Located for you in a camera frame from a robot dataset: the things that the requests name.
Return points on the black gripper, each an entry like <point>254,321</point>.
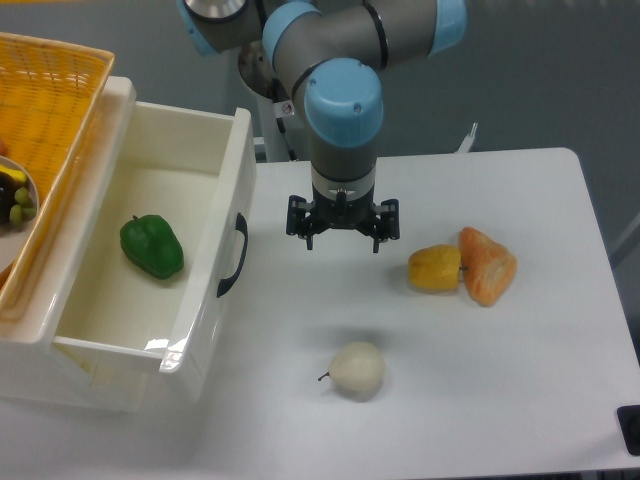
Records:
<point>379,222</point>

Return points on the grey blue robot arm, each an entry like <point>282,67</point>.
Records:
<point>328,65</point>

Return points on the white drawer cabinet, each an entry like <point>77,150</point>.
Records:
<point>33,368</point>

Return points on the yellow toy bell pepper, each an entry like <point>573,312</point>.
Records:
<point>436,268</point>

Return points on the white toy pear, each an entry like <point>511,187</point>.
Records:
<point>357,370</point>

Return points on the orange toy croissant bread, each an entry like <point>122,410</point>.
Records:
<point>488,266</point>

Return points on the green toy bell pepper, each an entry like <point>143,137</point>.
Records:
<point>150,244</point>

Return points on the yellow woven basket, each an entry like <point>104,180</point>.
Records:
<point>49,93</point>

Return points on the green toy grapes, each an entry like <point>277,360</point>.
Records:
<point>23,208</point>

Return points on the yellow toy fruit piece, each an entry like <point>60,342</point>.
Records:
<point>17,175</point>

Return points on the white plate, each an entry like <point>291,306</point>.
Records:
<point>13,239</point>

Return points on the dark toy eggplant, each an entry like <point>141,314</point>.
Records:
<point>8,188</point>

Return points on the black object at table edge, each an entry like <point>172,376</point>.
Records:
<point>629,421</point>

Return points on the white metal frame bracket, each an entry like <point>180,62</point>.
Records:
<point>468,141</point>

